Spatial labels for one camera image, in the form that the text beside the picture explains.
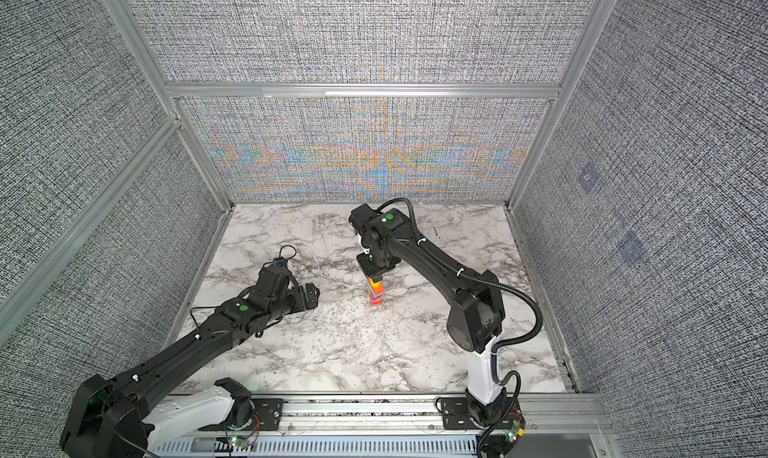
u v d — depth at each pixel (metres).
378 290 0.86
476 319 0.49
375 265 0.73
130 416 0.39
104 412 0.40
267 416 0.73
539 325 0.45
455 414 0.73
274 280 0.63
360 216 0.66
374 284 0.84
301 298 0.75
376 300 0.90
